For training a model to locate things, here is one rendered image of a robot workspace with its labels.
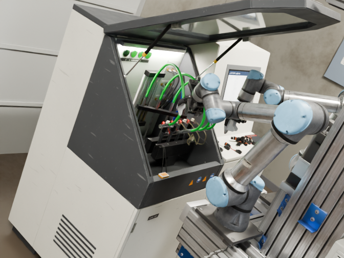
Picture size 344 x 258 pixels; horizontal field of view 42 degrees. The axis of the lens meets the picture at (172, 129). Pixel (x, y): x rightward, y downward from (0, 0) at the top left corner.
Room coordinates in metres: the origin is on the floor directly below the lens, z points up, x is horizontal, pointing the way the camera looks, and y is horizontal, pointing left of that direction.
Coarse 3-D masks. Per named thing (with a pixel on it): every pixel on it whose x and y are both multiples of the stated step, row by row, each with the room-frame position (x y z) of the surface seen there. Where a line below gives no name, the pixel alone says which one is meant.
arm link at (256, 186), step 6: (252, 180) 1.62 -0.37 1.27; (258, 180) 1.65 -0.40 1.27; (252, 186) 1.62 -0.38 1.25; (258, 186) 1.63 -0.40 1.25; (264, 186) 1.66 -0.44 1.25; (252, 192) 1.61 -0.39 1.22; (258, 192) 1.63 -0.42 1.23; (246, 198) 1.59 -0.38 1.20; (252, 198) 1.62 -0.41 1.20; (258, 198) 1.66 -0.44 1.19; (240, 204) 1.62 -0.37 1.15; (246, 204) 1.62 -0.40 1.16; (252, 204) 1.64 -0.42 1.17
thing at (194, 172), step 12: (192, 168) 2.21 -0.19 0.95; (204, 168) 2.27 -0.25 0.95; (216, 168) 2.39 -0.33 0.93; (156, 180) 1.91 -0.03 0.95; (168, 180) 2.00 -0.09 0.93; (180, 180) 2.09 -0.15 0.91; (156, 192) 1.94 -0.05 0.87; (168, 192) 2.04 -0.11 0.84; (180, 192) 2.15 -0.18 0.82; (144, 204) 1.90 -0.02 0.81
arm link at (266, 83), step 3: (264, 81) 2.19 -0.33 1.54; (267, 81) 2.20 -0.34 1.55; (270, 81) 2.21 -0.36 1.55; (264, 84) 2.18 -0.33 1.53; (267, 84) 2.18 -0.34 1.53; (270, 84) 2.17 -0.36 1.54; (273, 84) 2.17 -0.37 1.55; (276, 84) 2.20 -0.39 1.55; (261, 87) 2.25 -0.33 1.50; (264, 87) 2.17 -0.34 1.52; (276, 87) 2.15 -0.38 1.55; (279, 87) 2.19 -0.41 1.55; (282, 87) 2.20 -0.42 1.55; (261, 90) 2.18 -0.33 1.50; (264, 90) 2.14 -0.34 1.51; (261, 93) 2.19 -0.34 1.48
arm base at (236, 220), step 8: (216, 208) 1.68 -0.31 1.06; (224, 208) 1.64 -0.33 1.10; (232, 208) 1.63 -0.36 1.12; (240, 208) 1.62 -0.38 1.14; (216, 216) 1.64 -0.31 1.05; (224, 216) 1.62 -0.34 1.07; (232, 216) 1.61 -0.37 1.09; (240, 216) 1.62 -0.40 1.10; (248, 216) 1.65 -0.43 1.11; (224, 224) 1.61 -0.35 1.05; (232, 224) 1.61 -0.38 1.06; (240, 224) 1.61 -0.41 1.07; (248, 224) 1.66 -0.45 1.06
